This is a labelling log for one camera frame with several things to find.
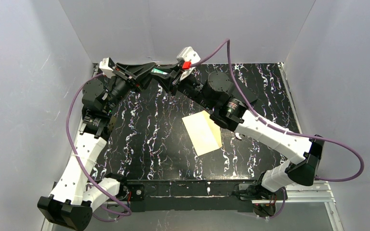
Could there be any cream envelope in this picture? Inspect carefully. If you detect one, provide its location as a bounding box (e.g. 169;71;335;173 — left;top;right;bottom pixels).
182;111;223;156

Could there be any black flat box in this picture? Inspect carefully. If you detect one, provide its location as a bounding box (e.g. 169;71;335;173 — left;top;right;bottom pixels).
240;85;258;107

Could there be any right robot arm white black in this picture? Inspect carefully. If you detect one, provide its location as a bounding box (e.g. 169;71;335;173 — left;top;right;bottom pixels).
151;65;324;196

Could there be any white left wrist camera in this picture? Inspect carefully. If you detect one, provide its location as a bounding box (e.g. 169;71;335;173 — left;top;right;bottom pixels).
99;57;115;78

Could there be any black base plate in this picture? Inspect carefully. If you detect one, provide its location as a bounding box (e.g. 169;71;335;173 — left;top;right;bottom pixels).
97;180;288;213

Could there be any silver wrench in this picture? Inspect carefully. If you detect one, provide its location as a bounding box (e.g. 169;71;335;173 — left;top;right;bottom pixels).
235;133;242;140

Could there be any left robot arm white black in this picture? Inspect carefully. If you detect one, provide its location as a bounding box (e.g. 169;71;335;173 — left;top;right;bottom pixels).
37;58;155;231

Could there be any aluminium front rail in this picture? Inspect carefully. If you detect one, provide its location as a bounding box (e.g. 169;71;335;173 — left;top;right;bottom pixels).
119;180;335;203

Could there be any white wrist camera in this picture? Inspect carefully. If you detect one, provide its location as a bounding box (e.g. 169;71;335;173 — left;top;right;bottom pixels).
176;46;201;82
99;57;115;78

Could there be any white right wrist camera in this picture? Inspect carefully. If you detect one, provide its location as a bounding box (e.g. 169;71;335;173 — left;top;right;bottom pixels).
176;46;201;82

